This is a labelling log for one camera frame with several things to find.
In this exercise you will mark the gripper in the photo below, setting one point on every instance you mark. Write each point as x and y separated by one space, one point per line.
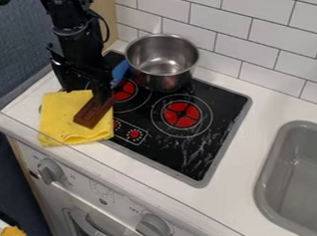
82 61

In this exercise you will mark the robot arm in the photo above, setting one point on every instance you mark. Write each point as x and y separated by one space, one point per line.
73 16

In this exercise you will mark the brown block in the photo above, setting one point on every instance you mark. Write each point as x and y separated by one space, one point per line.
93 114

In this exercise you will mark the yellow cloth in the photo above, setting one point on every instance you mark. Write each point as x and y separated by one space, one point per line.
61 121

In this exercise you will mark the toy stove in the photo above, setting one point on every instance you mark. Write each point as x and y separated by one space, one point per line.
187 125

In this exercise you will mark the toy sink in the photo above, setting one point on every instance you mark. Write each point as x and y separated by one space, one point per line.
295 183

